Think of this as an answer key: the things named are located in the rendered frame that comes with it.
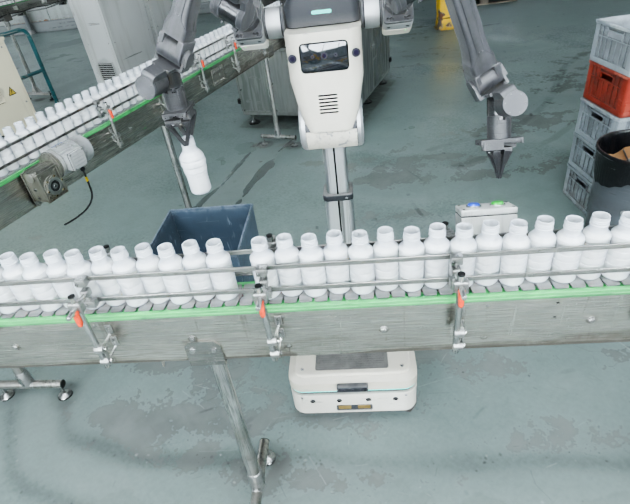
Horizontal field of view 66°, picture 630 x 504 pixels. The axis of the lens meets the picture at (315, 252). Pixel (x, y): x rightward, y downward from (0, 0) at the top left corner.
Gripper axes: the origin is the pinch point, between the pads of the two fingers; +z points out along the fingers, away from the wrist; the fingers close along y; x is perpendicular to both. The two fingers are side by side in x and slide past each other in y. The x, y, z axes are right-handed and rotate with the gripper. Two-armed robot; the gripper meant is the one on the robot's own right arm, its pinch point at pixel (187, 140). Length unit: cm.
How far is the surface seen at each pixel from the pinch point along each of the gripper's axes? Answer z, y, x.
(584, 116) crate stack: 73, -172, 188
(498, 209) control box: 20, 18, 80
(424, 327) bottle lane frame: 42, 36, 59
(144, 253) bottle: 16.0, 30.6, -7.3
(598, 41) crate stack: 30, -173, 189
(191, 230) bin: 44, -28, -18
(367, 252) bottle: 20, 33, 46
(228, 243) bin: 52, -27, -5
